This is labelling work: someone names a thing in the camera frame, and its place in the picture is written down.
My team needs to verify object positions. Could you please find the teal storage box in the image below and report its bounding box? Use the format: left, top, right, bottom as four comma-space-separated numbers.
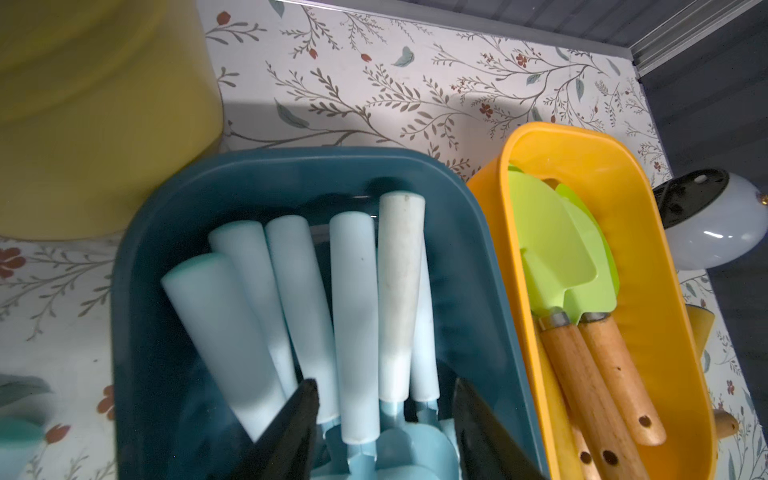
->
111, 147, 549, 479

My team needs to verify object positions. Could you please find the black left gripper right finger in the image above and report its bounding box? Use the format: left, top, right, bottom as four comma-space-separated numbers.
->
453, 378, 545, 479

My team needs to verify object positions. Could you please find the white handled blue shovel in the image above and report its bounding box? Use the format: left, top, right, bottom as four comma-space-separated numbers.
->
377, 191, 426, 431

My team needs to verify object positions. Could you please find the yellow pencil cup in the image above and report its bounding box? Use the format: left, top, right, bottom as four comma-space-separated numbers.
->
1, 1, 223, 241

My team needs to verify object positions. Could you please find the green shovel yellow handle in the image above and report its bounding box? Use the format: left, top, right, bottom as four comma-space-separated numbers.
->
686, 304, 715, 358

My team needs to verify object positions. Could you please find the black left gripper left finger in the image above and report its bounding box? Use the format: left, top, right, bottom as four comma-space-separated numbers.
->
230, 379, 319, 479

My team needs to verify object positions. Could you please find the green shovel brown handle front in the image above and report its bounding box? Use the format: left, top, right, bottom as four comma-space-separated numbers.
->
507, 167, 649, 479

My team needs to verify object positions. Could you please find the light blue shovel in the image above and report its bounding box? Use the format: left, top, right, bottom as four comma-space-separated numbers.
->
266, 215, 340, 430
329, 211, 380, 479

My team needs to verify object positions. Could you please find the green shovel wooden handle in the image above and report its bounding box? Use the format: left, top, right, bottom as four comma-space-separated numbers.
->
555, 183, 667, 446

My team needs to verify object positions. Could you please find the yellow storage box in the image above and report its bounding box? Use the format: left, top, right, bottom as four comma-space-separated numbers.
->
468, 122, 717, 479

